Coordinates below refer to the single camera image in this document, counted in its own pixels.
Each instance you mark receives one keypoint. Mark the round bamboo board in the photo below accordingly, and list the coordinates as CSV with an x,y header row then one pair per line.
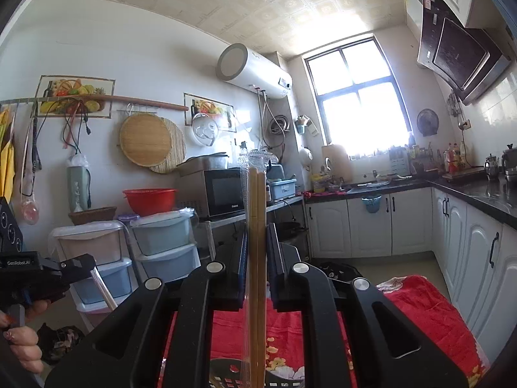
x,y
145,140

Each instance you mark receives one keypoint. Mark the white lower kitchen cabinets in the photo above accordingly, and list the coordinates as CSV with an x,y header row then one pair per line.
x,y
471,236

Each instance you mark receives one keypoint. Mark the black microwave oven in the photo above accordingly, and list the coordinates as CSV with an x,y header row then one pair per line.
x,y
211,192

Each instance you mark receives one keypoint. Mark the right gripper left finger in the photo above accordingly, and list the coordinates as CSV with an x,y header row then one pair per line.
x,y
160,336

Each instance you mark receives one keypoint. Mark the white water heater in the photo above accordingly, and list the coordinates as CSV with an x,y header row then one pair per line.
x,y
249,70

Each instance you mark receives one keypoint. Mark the chopsticks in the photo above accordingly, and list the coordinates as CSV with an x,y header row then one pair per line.
x,y
254,192

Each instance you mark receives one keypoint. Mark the black range hood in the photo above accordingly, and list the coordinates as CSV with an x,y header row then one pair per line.
x,y
468,59

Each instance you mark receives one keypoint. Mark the person's left hand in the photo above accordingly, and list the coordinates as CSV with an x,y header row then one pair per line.
x,y
24,345

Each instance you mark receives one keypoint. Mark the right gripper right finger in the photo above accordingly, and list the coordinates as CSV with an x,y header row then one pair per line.
x,y
352,334

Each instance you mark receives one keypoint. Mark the metal shelf rack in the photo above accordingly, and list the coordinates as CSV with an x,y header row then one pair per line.
x,y
255,221

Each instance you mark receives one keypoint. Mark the red plastic basin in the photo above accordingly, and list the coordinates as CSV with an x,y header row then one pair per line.
x,y
150,201

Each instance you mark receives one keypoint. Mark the kitchen window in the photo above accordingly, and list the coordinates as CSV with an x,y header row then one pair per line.
x,y
359,101

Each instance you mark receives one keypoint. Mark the blue plastic drawer tower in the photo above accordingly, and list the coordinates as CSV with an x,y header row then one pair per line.
x,y
164,245

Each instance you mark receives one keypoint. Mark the red floral blanket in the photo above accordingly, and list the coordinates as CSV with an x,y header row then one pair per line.
x,y
414,296

